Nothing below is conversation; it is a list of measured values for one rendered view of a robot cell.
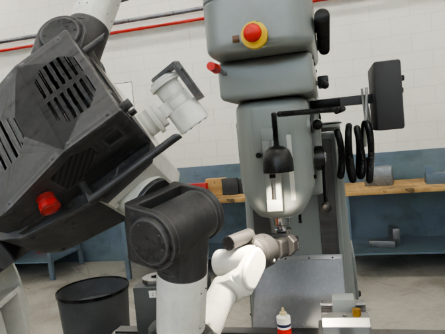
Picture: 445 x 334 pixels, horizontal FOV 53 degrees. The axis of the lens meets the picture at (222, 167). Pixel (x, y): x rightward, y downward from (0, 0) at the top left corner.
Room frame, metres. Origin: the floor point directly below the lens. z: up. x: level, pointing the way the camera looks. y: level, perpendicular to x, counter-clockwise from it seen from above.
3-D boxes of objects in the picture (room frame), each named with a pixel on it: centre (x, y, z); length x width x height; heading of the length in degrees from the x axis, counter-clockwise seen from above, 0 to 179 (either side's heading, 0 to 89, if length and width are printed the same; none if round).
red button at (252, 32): (1.00, -0.09, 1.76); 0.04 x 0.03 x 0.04; 76
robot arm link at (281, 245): (1.17, -0.10, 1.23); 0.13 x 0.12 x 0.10; 55
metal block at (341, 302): (1.21, -0.30, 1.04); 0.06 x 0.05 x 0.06; 78
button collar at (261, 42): (1.02, -0.10, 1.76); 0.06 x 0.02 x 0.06; 76
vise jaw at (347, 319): (1.15, -0.29, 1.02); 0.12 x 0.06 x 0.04; 78
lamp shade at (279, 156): (1.04, -0.13, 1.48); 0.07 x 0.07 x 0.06
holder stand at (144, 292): (1.36, 0.19, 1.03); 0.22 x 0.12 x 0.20; 83
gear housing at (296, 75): (1.28, -0.17, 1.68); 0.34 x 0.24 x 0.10; 166
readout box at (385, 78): (1.45, -0.55, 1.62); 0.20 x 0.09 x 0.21; 166
